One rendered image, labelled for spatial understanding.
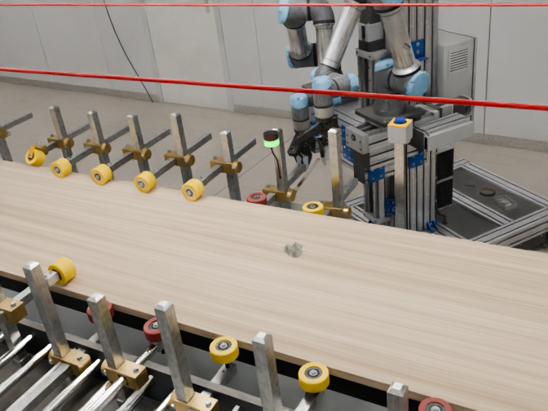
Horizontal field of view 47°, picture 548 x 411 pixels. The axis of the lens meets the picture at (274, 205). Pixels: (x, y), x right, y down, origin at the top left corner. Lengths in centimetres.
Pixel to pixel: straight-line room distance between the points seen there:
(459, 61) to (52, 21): 524
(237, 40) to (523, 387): 460
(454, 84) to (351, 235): 124
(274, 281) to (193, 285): 26
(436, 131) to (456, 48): 47
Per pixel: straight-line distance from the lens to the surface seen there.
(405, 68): 265
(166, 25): 630
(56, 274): 221
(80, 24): 718
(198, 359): 201
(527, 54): 477
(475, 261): 209
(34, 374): 223
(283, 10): 281
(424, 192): 338
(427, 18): 306
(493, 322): 185
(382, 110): 281
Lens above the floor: 208
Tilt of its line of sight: 29 degrees down
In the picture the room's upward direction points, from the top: 7 degrees counter-clockwise
